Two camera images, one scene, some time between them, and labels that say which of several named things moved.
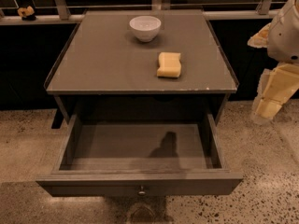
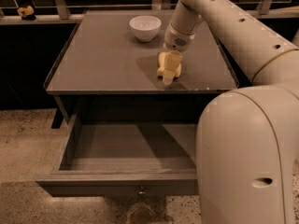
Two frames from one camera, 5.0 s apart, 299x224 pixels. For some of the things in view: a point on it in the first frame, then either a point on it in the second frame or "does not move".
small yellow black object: (26, 13) does not move
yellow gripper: (286, 41) → (176, 42)
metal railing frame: (57, 2) does not move
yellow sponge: (169, 64) does not move
